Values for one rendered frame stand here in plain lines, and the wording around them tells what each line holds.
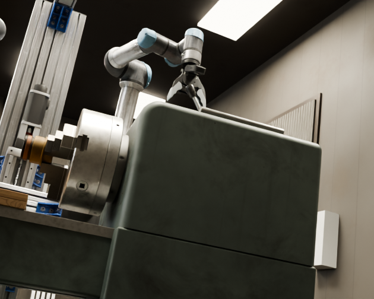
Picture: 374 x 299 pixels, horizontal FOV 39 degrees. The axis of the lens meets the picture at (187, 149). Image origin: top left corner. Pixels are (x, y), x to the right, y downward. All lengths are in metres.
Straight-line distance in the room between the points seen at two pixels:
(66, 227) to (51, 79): 1.22
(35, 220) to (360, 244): 4.28
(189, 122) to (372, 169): 4.08
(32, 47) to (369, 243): 3.73
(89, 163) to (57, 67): 1.13
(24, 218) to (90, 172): 0.22
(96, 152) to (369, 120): 4.48
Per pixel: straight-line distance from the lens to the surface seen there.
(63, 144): 1.53
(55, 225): 1.45
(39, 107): 2.40
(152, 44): 2.11
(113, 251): 1.41
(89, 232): 1.45
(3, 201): 1.44
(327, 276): 5.69
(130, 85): 2.46
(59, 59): 2.60
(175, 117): 1.53
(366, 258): 5.30
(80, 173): 1.51
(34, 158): 1.63
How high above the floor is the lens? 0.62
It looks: 19 degrees up
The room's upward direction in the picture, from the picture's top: 9 degrees clockwise
